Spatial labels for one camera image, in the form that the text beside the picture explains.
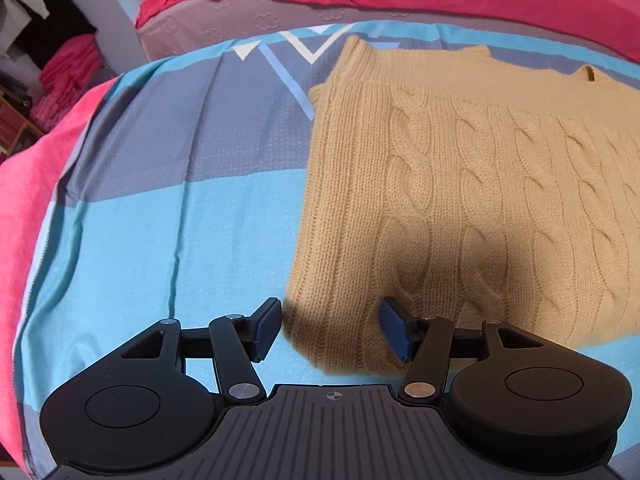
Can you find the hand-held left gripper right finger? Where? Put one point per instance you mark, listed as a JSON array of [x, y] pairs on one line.
[[395, 330]]

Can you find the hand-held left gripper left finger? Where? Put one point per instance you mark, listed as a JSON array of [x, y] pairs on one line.
[[267, 327]]

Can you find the stack of pink folded clothes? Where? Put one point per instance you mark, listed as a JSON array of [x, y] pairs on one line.
[[65, 75]]

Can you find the dark hanging clothes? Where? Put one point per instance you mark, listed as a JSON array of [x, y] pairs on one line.
[[55, 15]]

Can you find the blue grey patterned bed sheet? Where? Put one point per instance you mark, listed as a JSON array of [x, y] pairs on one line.
[[175, 210]]

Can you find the pink blanket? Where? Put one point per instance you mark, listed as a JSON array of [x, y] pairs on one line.
[[25, 235]]

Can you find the wooden shelf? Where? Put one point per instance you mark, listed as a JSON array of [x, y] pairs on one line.
[[15, 120]]

